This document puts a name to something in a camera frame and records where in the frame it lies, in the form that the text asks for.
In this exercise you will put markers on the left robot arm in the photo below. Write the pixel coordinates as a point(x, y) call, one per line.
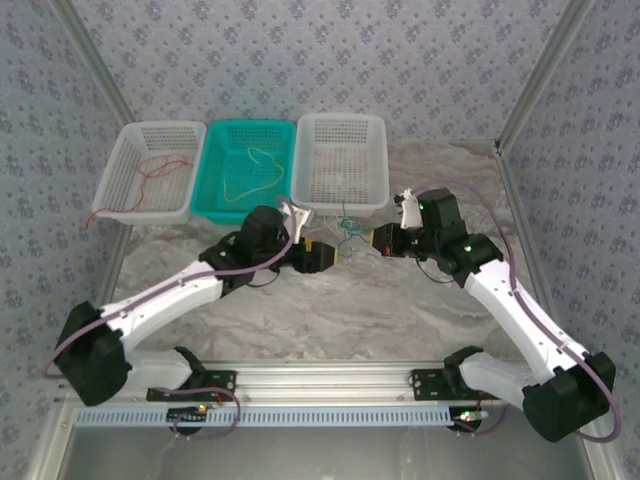
point(150, 305)

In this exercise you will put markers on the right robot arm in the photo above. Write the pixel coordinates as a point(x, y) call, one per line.
point(520, 320)

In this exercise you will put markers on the teal perforated plastic basket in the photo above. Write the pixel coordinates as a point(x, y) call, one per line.
point(245, 170)

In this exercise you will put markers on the white perforated plastic basket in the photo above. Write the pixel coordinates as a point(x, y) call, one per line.
point(340, 160)
point(125, 190)

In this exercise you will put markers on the black controller board with LEDs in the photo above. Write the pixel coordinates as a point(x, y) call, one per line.
point(187, 417)
point(470, 420)

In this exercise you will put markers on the grey metal bottom panel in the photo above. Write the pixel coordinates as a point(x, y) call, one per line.
point(325, 455)

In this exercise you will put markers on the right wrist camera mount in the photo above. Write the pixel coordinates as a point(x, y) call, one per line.
point(410, 210)

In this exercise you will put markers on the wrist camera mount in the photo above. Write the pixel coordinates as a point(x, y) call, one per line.
point(410, 210)
point(299, 220)

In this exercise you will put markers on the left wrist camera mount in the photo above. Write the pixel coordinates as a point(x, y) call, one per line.
point(299, 220)

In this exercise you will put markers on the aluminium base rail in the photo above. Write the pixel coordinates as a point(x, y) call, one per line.
point(325, 380)

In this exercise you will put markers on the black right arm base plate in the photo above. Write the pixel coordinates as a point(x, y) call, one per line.
point(430, 382)

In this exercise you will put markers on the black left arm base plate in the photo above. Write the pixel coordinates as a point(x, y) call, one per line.
point(220, 385)

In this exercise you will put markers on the aluminium frame post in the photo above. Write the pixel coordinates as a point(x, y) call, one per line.
point(95, 65)
point(545, 70)

